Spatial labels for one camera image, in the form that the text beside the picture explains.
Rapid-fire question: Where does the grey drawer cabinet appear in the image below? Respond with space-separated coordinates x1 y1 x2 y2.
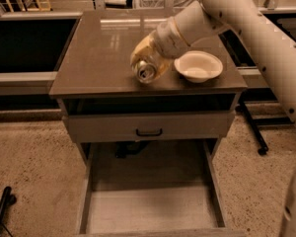
49 9 249 166

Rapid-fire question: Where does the open grey middle drawer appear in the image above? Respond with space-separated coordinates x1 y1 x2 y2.
75 140 246 237

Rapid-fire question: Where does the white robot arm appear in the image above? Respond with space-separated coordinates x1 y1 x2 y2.
130 0 296 127

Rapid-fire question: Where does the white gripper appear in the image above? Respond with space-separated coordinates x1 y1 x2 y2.
130 17 189 80

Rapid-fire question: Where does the wire basket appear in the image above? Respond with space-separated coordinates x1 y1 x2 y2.
133 0 200 9

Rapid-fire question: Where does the black drawer handle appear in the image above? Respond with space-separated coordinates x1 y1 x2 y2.
135 128 163 137

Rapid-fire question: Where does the silver 7up can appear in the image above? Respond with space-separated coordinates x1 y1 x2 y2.
131 55 161 84

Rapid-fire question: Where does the black stand leg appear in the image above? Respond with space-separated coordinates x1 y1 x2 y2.
236 99 292 156
0 186 17 237

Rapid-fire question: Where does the black stand leg left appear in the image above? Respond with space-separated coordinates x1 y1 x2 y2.
0 186 17 237

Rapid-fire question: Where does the white bowl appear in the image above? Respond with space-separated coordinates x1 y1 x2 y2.
174 51 223 83

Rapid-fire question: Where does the black stand leg right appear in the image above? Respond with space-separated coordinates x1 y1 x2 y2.
236 99 292 156

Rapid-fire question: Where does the grey top drawer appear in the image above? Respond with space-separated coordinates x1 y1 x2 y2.
63 111 235 143

